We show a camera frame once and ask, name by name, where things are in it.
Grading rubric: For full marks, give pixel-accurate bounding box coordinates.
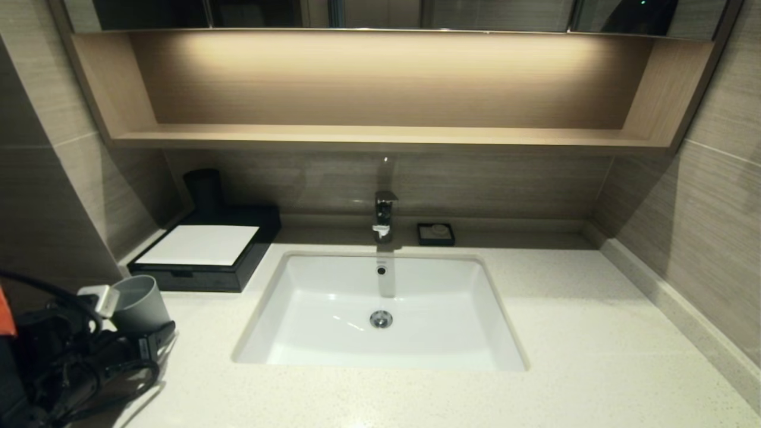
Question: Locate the grey cup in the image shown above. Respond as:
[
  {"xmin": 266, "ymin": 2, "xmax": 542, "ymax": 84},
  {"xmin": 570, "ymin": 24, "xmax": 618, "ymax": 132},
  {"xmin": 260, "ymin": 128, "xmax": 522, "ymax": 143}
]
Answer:
[{"xmin": 109, "ymin": 275, "xmax": 171, "ymax": 336}]

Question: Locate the chrome faucet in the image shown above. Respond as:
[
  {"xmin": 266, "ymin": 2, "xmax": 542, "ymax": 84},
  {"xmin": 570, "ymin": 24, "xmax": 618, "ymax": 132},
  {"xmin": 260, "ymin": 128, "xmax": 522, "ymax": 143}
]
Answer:
[{"xmin": 373, "ymin": 190, "xmax": 400, "ymax": 243}]

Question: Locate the wooden wall shelf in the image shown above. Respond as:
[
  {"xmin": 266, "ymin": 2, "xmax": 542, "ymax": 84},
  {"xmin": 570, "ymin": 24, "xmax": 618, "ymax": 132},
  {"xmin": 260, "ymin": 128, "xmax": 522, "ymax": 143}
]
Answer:
[{"xmin": 51, "ymin": 29, "xmax": 744, "ymax": 156}]

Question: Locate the black amenity tray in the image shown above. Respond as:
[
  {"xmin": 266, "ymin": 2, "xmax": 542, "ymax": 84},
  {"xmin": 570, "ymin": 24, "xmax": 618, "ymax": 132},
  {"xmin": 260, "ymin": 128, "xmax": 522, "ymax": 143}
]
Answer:
[{"xmin": 128, "ymin": 263, "xmax": 241, "ymax": 293}]

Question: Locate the white ceramic sink basin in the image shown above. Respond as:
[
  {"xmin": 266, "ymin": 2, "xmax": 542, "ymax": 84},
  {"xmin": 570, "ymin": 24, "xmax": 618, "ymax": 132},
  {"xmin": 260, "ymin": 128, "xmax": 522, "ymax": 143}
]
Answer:
[{"xmin": 232, "ymin": 251, "xmax": 530, "ymax": 374}]

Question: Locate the black cylindrical container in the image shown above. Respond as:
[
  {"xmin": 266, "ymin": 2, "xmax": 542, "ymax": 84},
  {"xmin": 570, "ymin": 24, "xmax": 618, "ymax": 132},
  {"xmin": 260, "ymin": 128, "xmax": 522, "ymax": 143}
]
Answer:
[{"xmin": 183, "ymin": 168, "xmax": 225, "ymax": 218}]

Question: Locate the stone backsplash ledge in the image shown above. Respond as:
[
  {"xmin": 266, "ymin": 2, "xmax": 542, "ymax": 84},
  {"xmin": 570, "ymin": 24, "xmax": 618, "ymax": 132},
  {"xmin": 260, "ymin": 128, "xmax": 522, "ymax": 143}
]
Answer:
[{"xmin": 586, "ymin": 220, "xmax": 761, "ymax": 411}]

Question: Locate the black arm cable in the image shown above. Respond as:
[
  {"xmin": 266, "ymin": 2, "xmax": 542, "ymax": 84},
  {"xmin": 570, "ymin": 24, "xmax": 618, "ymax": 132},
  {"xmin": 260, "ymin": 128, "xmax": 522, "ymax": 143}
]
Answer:
[{"xmin": 0, "ymin": 270, "xmax": 162, "ymax": 424}]

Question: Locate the mirror cabinet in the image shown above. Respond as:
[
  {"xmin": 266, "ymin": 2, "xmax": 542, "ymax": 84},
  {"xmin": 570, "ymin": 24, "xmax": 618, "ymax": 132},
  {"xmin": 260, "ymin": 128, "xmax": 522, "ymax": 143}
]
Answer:
[{"xmin": 59, "ymin": 0, "xmax": 735, "ymax": 40}]

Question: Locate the black soap dish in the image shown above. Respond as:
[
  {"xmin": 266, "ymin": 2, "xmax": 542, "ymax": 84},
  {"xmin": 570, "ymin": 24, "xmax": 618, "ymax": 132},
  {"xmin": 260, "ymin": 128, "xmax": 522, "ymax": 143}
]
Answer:
[{"xmin": 417, "ymin": 222, "xmax": 457, "ymax": 247}]

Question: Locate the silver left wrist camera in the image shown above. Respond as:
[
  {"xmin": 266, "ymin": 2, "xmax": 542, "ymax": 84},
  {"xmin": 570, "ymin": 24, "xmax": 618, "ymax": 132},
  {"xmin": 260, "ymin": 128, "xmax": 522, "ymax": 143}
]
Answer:
[{"xmin": 78, "ymin": 285, "xmax": 121, "ymax": 319}]

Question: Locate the black box body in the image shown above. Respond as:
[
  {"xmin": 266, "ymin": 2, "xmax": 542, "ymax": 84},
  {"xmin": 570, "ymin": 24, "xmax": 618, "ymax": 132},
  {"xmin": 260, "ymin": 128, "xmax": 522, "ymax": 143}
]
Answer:
[{"xmin": 128, "ymin": 205, "xmax": 283, "ymax": 293}]

